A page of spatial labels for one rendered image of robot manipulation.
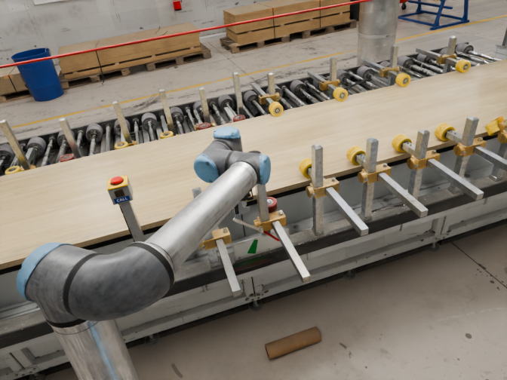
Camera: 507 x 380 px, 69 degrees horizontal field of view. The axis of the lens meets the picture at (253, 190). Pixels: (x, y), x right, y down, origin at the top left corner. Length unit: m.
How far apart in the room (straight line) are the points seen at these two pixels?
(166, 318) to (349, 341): 1.02
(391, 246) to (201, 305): 1.23
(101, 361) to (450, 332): 1.89
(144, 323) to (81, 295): 1.58
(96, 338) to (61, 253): 0.19
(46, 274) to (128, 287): 0.15
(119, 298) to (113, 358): 0.25
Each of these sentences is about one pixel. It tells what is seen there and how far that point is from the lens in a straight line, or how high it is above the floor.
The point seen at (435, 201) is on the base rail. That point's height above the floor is 0.70.
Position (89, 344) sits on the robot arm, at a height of 1.26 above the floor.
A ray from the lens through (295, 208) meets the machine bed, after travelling 1.88.
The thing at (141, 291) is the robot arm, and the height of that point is 1.40.
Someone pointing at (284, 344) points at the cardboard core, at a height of 0.08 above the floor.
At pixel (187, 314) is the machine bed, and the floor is 0.17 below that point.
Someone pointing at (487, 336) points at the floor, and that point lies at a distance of 2.43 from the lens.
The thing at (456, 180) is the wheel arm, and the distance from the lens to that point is 1.72.
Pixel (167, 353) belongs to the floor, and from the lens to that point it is 2.31.
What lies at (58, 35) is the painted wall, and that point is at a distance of 8.41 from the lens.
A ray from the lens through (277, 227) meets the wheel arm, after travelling 1.55.
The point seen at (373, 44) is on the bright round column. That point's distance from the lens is 5.30.
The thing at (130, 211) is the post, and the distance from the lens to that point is 1.42.
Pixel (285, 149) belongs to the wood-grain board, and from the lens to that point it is 2.00.
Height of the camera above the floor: 1.89
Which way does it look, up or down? 35 degrees down
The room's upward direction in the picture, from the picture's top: 8 degrees counter-clockwise
